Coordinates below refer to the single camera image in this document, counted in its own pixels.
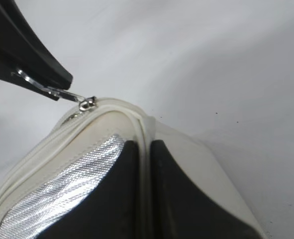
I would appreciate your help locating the silver zipper pull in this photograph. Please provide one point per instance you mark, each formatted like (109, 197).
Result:
(85, 104)

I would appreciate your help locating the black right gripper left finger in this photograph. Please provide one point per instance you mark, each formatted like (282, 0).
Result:
(109, 212)

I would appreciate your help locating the cream zippered lunch bag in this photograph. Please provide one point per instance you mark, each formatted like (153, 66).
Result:
(66, 166)

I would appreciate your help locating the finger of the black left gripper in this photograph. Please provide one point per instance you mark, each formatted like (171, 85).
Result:
(11, 76)
(21, 48)

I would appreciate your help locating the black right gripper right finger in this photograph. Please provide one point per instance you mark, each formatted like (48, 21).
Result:
(183, 211)

